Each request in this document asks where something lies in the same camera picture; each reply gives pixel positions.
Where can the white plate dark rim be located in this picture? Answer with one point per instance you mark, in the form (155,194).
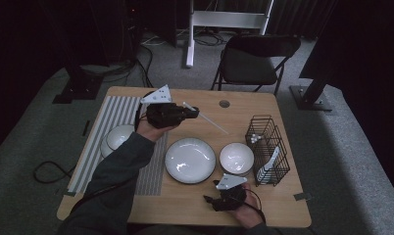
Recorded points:
(105,150)
(190,160)

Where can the black folding chair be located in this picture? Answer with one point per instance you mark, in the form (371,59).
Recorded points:
(247,65)

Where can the grey striped placemat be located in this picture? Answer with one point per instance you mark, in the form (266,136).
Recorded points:
(120,111)

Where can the grey tape piece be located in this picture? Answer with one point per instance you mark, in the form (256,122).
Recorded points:
(302,196)

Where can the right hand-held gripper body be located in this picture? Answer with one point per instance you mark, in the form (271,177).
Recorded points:
(231,199)

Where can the white chopstick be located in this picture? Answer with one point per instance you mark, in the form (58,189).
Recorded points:
(255,141)
(256,137)
(218,126)
(211,121)

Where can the dark strip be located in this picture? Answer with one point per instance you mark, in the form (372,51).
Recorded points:
(86,128)

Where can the white metal stand frame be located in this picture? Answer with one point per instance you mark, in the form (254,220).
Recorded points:
(227,19)

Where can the black stand with base plate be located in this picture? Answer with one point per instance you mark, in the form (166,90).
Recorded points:
(77,88)
(311,99)

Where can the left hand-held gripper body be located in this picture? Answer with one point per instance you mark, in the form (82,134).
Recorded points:
(164,114)

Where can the white ceramic spoon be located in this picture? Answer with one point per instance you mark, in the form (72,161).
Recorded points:
(272,160)

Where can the dark curtain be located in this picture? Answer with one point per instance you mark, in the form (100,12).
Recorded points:
(365,49)

